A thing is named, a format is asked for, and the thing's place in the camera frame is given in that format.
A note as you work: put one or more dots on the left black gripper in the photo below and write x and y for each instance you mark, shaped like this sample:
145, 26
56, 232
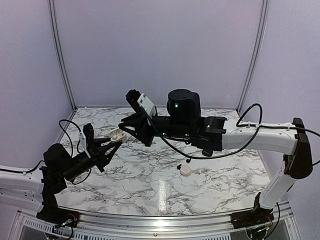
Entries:
97, 158

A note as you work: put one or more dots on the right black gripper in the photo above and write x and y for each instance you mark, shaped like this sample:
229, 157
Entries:
143, 134

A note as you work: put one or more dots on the white earbud charging case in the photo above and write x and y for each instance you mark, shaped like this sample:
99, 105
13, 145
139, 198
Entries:
117, 135

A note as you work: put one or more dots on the black earbud charging case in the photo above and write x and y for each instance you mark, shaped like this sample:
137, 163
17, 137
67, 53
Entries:
207, 152

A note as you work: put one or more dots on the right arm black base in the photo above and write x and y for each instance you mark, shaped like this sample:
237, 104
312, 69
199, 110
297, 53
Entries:
257, 215

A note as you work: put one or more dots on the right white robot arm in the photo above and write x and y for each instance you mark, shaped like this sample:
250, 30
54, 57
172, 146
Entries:
289, 138

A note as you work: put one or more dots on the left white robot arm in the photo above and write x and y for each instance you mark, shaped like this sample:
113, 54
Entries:
29, 180

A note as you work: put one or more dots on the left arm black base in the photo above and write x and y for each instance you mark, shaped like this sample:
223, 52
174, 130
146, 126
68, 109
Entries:
52, 213

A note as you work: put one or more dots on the pink round earbud case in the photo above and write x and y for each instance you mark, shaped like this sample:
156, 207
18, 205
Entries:
185, 170

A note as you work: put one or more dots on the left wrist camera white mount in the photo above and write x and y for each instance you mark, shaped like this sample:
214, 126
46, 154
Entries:
86, 137

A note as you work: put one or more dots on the aluminium front rail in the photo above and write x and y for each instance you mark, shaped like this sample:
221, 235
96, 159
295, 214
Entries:
103, 226

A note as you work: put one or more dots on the left aluminium corner post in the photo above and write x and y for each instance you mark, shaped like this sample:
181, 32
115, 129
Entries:
59, 54

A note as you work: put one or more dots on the aluminium corner post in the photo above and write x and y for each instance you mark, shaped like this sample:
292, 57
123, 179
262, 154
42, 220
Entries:
262, 21
59, 54

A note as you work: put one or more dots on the right aluminium corner post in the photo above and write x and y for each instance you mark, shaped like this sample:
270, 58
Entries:
262, 21

